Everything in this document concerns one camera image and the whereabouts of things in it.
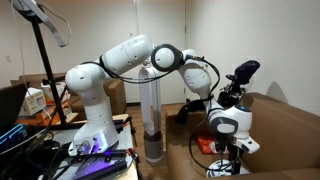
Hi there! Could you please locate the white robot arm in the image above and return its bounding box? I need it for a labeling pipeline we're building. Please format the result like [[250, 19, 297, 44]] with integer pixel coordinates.
[[66, 35, 259, 156]]

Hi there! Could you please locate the white cardboard box left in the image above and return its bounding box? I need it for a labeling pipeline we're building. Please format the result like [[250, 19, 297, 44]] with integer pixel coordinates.
[[19, 87, 46, 116]]

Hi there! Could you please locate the white red cardboard box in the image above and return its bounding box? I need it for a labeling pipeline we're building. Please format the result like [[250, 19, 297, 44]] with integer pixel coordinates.
[[40, 81, 70, 105]]

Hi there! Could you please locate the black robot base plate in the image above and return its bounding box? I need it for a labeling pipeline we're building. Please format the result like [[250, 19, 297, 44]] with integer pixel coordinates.
[[52, 149, 133, 180]]

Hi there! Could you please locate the brown sofa chair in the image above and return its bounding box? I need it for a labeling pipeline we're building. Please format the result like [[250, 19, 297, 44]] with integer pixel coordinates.
[[166, 93, 320, 180]]

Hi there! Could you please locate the black laptop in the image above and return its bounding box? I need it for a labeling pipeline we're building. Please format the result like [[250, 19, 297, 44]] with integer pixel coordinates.
[[0, 82, 30, 134]]

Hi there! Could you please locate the white bladeless tower fan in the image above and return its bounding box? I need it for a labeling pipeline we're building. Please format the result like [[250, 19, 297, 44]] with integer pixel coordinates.
[[138, 67, 163, 163]]

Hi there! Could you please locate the orange flat boxes stack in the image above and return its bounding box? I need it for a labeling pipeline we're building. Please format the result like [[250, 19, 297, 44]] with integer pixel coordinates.
[[17, 101, 72, 126]]

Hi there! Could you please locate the white bicycle helmet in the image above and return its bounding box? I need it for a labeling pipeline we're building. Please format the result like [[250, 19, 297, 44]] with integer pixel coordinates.
[[206, 159, 249, 177]]

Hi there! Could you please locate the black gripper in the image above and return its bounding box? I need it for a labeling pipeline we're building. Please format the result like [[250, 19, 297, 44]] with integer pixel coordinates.
[[215, 134, 241, 175]]

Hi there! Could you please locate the red printed cushion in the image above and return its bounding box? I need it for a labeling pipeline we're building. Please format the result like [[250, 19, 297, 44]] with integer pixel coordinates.
[[194, 134, 218, 155]]

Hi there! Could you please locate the black cloth on armrest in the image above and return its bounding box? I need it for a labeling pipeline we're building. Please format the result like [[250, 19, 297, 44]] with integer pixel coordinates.
[[175, 99, 205, 125]]

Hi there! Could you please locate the black tripod stand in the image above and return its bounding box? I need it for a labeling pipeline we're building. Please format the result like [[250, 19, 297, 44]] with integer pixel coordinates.
[[9, 0, 70, 124]]

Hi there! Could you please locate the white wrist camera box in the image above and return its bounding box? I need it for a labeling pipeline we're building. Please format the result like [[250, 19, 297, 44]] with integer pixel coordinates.
[[235, 137, 260, 154]]

